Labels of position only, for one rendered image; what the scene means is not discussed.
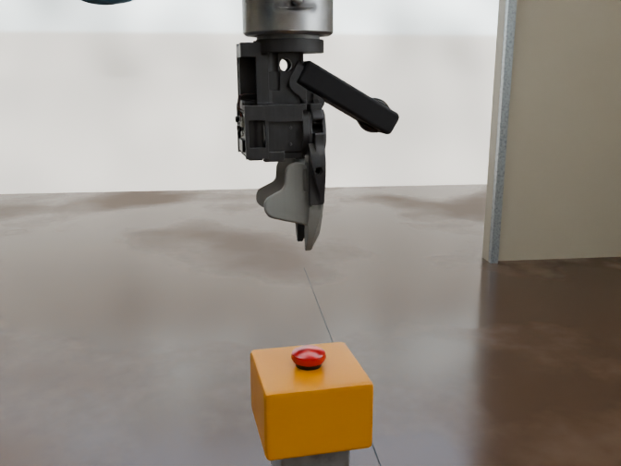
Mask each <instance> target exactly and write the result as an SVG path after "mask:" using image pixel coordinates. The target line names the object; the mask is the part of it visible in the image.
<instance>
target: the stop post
mask: <svg viewBox="0 0 621 466"><path fill-rule="evenodd" d="M313 346H316V347H319V348H322V349H323V350H324V351H325V354H326V358H325V360H324V362H323V363H322V364H320V365H317V366H311V367H306V366H300V365H297V364H295V363H294V362H293V361H292V359H291V354H292V350H293V349H295V348H298V347H300V346H293V347H283V348H273V349H255V350H253V351H252V352H251V354H250V389H251V407H252V411H253V415H254V418H255V422H256V424H257V428H258V432H259V435H260V439H261V441H262V448H263V451H264V455H265V457H266V459H268V460H270V461H271V466H349V461H350V450H353V449H361V448H369V447H370V446H371V443H372V411H373V383H372V381H371V379H370V378H369V377H368V376H367V374H366V373H365V372H364V370H363V369H362V367H361V366H360V364H359V363H358V361H357V360H356V358H355V357H354V355H353V354H352V353H351V351H350V350H349V348H348V347H347V345H346V343H344V342H334V343H323V344H313Z"/></svg>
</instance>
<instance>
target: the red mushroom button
mask: <svg viewBox="0 0 621 466"><path fill-rule="evenodd" d="M325 358H326V354H325V351H324V349H322V348H319V347H316V346H313V345H304V346H300V347H298V348H295V349H293V350H292V354H291V359H292V361H293V362H294V363H295V364H297V365H300V366H306V367H311V366H317V365H320V364H322V363H323V362H324V360H325Z"/></svg>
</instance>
